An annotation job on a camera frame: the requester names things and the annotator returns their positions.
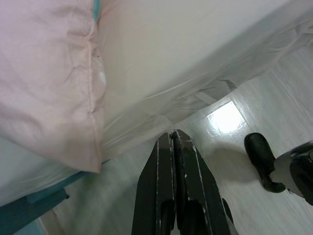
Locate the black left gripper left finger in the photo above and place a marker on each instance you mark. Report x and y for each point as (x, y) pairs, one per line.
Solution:
(154, 195)

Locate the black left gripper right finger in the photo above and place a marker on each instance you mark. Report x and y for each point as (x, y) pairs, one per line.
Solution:
(198, 195)

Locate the pink pillow with orange spots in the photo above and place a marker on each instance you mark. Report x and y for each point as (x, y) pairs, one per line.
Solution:
(44, 73)

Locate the beige mattress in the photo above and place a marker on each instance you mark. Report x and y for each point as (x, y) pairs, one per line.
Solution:
(171, 49)

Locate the teal bed frame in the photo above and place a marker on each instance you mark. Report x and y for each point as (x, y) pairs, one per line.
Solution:
(24, 208)

